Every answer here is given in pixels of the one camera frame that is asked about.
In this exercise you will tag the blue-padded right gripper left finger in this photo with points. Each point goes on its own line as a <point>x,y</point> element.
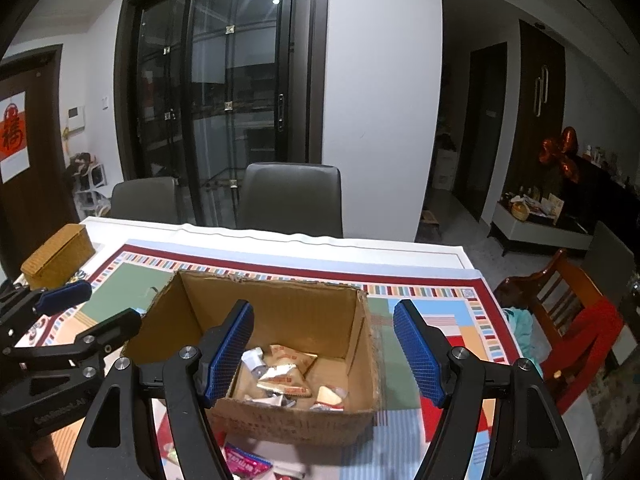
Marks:
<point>221,349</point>

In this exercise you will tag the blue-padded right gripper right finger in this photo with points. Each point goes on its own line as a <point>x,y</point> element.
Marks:
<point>428,353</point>

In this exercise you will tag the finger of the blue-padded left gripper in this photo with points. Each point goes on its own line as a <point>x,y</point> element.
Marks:
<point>55,301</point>
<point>106,337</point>

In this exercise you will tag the silver white snack bar packet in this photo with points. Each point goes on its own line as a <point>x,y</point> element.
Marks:
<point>253,360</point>

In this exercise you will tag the white pastry packet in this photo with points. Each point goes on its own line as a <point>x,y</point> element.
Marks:
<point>287,372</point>

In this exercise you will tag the pink transparent snack bag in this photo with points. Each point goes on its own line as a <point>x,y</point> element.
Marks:
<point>245,465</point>

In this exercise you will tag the clear packet yellow cake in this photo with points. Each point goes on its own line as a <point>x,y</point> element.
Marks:
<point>330,399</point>

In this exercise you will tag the woven yellow tissue box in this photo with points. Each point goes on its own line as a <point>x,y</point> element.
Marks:
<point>55,262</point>

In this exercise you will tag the colourful patchwork tablecloth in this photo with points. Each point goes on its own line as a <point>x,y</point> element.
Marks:
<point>134,260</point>

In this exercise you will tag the brown cardboard box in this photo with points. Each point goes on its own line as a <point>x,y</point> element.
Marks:
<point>330,321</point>

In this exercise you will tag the grey dining chair left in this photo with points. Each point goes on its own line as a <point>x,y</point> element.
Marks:
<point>148,199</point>

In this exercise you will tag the grey dining chair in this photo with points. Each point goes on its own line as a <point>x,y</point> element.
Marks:
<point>148,199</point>
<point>289,198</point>

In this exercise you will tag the red wooden chair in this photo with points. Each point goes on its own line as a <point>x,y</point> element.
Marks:
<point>579,322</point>

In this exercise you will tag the red fu door poster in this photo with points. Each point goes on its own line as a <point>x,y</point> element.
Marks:
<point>14,157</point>

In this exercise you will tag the grey dining chair centre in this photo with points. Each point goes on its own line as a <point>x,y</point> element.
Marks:
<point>289,198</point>

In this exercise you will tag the low white tv cabinet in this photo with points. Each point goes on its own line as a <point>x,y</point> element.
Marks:
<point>523,236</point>

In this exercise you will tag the red heart balloons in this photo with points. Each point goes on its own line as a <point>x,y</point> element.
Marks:
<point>561,149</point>

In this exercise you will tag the glass sliding door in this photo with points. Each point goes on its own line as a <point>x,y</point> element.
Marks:
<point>205,88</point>

